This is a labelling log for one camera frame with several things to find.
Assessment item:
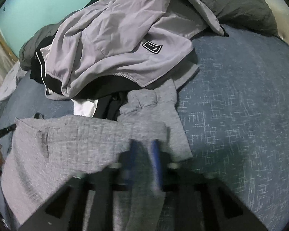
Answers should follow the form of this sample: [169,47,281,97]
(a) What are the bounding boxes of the grey quilted hoodie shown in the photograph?
[0,61,201,231]

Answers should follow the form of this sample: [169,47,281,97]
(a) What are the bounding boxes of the blue patterned bedsheet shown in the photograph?
[177,26,289,230]

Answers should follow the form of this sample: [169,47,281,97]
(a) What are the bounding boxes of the black garment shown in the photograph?
[30,36,141,121]

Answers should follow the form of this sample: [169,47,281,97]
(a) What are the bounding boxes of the white garment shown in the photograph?
[71,99,98,118]

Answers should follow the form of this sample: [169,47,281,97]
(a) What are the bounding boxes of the light grey windbreaker jacket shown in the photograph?
[44,0,225,88]

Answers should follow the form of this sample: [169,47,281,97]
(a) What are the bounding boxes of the light grey sheet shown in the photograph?
[0,61,27,102]

